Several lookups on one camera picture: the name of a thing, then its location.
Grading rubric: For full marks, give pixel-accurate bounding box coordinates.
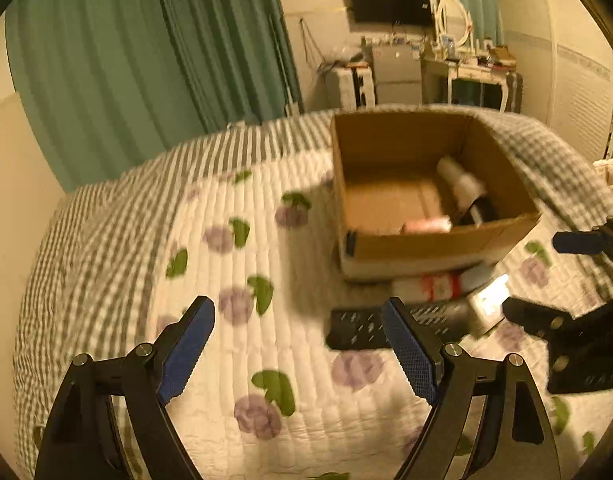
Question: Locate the white tube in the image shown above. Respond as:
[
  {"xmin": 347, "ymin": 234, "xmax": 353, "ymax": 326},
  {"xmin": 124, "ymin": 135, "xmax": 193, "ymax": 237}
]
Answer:
[{"xmin": 461, "ymin": 263, "xmax": 503, "ymax": 293}]

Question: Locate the black remote control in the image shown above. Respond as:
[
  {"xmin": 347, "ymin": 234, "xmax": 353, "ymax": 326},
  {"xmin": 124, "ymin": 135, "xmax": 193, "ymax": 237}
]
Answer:
[{"xmin": 325, "ymin": 302, "xmax": 476, "ymax": 352}]

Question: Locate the white oval mirror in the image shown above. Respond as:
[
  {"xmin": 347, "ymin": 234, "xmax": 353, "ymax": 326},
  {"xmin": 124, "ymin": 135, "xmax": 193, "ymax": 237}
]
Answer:
[{"xmin": 435, "ymin": 0, "xmax": 474, "ymax": 49}]

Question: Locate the red and white bottle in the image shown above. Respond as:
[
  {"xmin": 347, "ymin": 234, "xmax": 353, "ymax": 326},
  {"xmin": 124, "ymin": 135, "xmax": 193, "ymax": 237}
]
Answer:
[{"xmin": 391, "ymin": 272, "xmax": 468, "ymax": 304}]

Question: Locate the grey checked blanket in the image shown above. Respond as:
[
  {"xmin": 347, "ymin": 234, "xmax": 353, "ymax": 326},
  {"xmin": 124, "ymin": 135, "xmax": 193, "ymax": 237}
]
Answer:
[{"xmin": 12, "ymin": 104, "xmax": 613, "ymax": 466}]

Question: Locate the white plastic bottle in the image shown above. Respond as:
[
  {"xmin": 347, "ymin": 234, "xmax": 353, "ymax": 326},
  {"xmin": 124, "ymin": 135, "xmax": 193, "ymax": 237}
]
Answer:
[{"xmin": 435, "ymin": 156, "xmax": 488, "ymax": 212}]

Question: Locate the grey mini fridge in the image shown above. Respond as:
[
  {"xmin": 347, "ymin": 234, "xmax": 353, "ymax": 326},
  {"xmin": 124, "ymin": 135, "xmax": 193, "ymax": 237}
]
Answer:
[{"xmin": 371, "ymin": 42, "xmax": 425, "ymax": 107}]

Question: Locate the white wardrobe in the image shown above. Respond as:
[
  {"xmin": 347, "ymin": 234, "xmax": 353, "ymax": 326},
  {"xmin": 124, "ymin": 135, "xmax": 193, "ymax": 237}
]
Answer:
[{"xmin": 493, "ymin": 0, "xmax": 613, "ymax": 163}]

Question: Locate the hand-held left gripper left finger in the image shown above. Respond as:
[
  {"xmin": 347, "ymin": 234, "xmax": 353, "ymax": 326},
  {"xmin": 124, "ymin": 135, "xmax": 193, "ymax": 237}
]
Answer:
[{"xmin": 34, "ymin": 296, "xmax": 216, "ymax": 480}]

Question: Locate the white floral quilt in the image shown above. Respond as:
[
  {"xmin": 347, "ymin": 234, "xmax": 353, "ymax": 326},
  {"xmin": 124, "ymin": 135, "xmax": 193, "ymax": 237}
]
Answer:
[{"xmin": 130, "ymin": 150, "xmax": 613, "ymax": 480}]

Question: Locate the brown cardboard box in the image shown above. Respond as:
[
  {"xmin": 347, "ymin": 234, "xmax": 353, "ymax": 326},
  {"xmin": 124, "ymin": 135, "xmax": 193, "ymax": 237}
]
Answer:
[{"xmin": 331, "ymin": 109, "xmax": 543, "ymax": 282}]

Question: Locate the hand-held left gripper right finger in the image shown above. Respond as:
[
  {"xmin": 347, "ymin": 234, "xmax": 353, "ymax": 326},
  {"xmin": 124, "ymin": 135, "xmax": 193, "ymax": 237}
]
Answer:
[{"xmin": 383, "ymin": 297, "xmax": 562, "ymax": 480}]

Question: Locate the white storage cabinet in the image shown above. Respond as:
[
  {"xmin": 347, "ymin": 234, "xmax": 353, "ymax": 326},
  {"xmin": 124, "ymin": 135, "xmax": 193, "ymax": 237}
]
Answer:
[{"xmin": 325, "ymin": 64, "xmax": 377, "ymax": 110}]

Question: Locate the black wall television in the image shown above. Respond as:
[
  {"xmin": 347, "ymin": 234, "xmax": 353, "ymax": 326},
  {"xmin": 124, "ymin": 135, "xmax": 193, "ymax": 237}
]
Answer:
[{"xmin": 347, "ymin": 0, "xmax": 434, "ymax": 28}]

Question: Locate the white dressing table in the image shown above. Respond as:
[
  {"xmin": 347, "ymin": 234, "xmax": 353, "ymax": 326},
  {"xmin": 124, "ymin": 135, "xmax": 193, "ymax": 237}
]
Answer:
[{"xmin": 419, "ymin": 48, "xmax": 519, "ymax": 113}]

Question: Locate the white textured cushion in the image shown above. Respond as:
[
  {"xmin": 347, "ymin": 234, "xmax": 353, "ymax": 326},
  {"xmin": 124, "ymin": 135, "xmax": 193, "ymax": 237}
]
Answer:
[{"xmin": 593, "ymin": 156, "xmax": 613, "ymax": 199}]

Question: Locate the white small box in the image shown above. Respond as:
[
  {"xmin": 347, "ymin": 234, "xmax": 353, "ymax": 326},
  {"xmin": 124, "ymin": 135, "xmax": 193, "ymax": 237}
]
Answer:
[{"xmin": 465, "ymin": 274, "xmax": 511, "ymax": 337}]

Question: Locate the black bottle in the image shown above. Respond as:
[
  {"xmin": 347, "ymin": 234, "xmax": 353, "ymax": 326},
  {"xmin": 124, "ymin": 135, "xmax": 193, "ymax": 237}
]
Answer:
[{"xmin": 455, "ymin": 197, "xmax": 503, "ymax": 227}]

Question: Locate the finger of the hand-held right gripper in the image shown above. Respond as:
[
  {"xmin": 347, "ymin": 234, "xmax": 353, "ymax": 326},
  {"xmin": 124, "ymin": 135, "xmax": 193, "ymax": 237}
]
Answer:
[
  {"xmin": 503, "ymin": 297, "xmax": 575, "ymax": 343},
  {"xmin": 553, "ymin": 215, "xmax": 613, "ymax": 261}
]

